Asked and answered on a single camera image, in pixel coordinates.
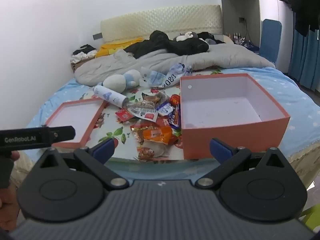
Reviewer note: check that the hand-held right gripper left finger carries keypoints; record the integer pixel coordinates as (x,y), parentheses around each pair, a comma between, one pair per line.
(105,147)

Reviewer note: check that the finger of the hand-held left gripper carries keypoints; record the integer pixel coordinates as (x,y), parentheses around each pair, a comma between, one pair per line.
(62,133)

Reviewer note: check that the red clear snack packet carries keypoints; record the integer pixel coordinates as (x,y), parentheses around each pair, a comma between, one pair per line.
(155,151)

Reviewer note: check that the white wardrobe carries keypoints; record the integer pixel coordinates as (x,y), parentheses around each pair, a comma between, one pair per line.
(240,5)

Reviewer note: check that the brown clear snack packet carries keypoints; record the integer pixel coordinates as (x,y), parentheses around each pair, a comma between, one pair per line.
(155,97)

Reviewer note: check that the black jacket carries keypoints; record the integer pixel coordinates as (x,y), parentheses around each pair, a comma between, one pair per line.
(175,46)

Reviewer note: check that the green plastic stool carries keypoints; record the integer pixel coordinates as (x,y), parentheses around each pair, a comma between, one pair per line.
(310,217)

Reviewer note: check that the clear plastic bag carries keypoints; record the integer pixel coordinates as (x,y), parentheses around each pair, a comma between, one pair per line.
(152,77)

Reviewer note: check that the blue curtain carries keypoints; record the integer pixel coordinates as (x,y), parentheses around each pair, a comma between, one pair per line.
(307,60)

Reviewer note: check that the yellow pillow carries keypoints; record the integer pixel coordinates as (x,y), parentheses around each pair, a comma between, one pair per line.
(110,48)

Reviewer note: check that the pink box lid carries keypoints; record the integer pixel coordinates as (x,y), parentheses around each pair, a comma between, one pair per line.
(75,115)

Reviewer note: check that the white blue plush toy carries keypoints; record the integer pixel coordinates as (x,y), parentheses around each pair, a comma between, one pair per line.
(115,81)

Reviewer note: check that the blue floral bed sheet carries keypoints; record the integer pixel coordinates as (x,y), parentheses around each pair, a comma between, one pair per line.
(295,95)

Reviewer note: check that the white spray can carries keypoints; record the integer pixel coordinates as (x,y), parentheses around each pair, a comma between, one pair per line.
(107,95)

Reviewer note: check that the dark folded clothes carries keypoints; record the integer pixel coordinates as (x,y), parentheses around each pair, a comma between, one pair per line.
(215,38)

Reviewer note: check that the black white plush toy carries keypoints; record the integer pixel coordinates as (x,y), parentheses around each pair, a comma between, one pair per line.
(183,37)

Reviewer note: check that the blue white plastic bag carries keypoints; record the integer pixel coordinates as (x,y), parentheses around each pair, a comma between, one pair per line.
(175,76)

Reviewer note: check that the beige lace bed skirt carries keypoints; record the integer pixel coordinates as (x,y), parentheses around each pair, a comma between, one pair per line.
(305,160)

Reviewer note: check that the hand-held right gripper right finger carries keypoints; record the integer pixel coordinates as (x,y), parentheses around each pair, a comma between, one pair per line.
(220,147)

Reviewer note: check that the red orange snack packet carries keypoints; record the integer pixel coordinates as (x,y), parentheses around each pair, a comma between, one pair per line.
(160,123)

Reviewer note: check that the purple snack packet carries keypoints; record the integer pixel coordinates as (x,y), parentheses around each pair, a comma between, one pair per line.
(175,120)

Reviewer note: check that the grey quilt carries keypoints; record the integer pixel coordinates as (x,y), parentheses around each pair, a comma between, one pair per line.
(162,60)

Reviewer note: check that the wooden bedside table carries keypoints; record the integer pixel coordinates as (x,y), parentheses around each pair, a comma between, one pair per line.
(76,66)

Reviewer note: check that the pile of clothes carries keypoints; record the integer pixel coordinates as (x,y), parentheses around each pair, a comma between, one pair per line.
(82,52)

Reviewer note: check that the person's left hand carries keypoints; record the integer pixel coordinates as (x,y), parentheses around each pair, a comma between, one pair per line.
(8,205)

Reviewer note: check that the blue white snack packet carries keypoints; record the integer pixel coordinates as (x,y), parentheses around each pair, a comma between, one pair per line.
(165,108)

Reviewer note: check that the black hanging coat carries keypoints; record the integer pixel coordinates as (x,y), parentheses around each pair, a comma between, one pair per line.
(302,5)

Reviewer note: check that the blue chair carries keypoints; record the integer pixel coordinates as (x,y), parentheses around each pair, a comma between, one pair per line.
(270,40)

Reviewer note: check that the pink cardboard box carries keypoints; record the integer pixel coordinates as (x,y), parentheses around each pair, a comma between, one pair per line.
(225,135)

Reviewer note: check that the cream padded headboard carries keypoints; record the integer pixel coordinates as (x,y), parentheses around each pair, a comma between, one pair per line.
(162,20)

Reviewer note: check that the small bottles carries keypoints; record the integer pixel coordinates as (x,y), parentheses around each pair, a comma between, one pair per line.
(236,37)

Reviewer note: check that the grey wall panel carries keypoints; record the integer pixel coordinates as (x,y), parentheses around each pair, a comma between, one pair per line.
(98,36)

